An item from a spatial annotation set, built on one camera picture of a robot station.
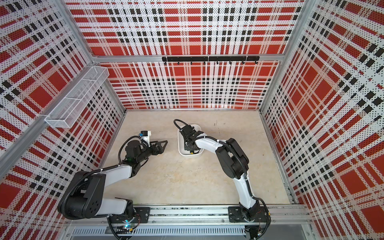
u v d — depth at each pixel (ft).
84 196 1.42
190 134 2.52
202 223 2.39
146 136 2.62
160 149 2.63
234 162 1.74
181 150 3.01
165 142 2.80
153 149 2.58
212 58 2.91
